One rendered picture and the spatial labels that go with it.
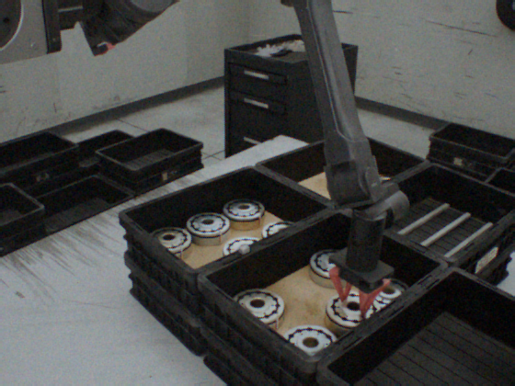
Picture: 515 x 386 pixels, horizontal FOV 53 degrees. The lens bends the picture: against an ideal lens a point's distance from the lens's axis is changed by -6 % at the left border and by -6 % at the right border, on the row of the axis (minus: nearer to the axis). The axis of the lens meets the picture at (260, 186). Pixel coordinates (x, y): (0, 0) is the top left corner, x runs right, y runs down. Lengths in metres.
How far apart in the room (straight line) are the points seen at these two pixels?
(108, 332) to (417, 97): 3.73
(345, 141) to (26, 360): 0.80
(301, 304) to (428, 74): 3.58
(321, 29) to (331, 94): 0.11
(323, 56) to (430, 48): 3.59
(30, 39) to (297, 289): 0.75
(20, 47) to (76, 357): 0.76
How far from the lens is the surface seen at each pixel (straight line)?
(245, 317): 0.91
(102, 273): 1.43
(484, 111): 4.40
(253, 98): 2.79
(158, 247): 1.09
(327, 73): 0.90
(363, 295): 0.94
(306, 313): 1.08
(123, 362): 1.18
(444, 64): 4.44
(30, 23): 0.62
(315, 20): 0.92
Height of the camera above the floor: 1.52
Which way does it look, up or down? 27 degrees down
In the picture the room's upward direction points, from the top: 1 degrees clockwise
